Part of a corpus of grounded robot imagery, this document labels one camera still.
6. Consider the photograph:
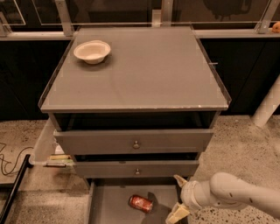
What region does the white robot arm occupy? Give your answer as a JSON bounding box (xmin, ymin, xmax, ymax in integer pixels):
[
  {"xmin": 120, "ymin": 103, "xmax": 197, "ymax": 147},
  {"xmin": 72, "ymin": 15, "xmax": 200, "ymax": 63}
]
[{"xmin": 165, "ymin": 172, "xmax": 280, "ymax": 224}]

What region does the clear plastic side bin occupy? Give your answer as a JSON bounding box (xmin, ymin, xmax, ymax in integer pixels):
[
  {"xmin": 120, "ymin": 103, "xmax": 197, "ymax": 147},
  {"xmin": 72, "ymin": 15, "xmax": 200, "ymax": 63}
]
[{"xmin": 29, "ymin": 120, "xmax": 74, "ymax": 168}]

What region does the grey drawer cabinet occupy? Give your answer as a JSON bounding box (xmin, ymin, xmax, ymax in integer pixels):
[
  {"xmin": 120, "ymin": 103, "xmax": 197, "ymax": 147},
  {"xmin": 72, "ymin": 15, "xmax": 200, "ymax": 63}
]
[{"xmin": 38, "ymin": 25, "xmax": 232, "ymax": 224}]

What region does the bottom grey open drawer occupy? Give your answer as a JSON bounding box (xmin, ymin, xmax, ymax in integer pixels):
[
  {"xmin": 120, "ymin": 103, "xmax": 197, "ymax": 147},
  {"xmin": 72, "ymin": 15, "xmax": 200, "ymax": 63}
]
[{"xmin": 85, "ymin": 178, "xmax": 180, "ymax": 224}]

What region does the orange fruit on ledge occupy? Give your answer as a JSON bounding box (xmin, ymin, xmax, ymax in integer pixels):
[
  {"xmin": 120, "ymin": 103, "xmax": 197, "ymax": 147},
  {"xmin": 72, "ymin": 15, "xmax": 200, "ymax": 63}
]
[{"xmin": 272, "ymin": 22, "xmax": 280, "ymax": 33}]

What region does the top grey drawer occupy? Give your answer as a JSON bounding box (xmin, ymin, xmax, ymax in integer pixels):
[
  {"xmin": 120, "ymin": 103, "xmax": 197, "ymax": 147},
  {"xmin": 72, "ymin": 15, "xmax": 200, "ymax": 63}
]
[{"xmin": 54, "ymin": 129, "xmax": 214, "ymax": 155}]

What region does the red coke can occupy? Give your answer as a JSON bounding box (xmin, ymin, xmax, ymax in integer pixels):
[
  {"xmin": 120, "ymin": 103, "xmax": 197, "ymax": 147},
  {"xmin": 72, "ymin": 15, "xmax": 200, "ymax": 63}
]
[{"xmin": 129, "ymin": 194, "xmax": 153, "ymax": 214}]

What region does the black metal floor bar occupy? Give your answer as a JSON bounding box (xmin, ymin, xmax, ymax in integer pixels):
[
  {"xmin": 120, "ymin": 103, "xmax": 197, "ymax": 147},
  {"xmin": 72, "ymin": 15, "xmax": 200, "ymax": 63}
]
[{"xmin": 0, "ymin": 154, "xmax": 33, "ymax": 224}]

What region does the metal window rail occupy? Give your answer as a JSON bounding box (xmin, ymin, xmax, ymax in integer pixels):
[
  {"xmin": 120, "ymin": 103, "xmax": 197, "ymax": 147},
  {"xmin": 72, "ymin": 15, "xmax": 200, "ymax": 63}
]
[{"xmin": 0, "ymin": 29, "xmax": 280, "ymax": 41}]

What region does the white pole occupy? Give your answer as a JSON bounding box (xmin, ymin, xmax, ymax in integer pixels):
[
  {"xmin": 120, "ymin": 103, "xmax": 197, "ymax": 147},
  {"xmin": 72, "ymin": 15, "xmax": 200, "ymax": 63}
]
[{"xmin": 252, "ymin": 74, "xmax": 280, "ymax": 127}]

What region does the top drawer metal knob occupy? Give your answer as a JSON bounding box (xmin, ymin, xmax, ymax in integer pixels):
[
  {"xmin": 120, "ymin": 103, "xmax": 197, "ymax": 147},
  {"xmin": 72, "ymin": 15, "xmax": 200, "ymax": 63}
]
[{"xmin": 133, "ymin": 141, "xmax": 140, "ymax": 149}]

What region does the black cable on floor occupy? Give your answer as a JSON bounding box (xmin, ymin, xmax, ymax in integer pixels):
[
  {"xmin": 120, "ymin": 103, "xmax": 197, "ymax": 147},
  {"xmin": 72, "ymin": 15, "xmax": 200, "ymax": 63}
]
[{"xmin": 0, "ymin": 142, "xmax": 34, "ymax": 177}]

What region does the middle grey drawer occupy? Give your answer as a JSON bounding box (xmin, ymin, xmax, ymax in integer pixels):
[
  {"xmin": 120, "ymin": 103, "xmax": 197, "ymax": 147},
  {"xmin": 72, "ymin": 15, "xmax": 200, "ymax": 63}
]
[{"xmin": 73, "ymin": 160, "xmax": 199, "ymax": 179}]

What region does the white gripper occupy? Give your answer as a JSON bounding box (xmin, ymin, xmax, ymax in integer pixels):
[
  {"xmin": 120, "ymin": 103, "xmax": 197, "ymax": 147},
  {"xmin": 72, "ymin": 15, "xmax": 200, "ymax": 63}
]
[{"xmin": 165, "ymin": 174, "xmax": 209, "ymax": 224}]

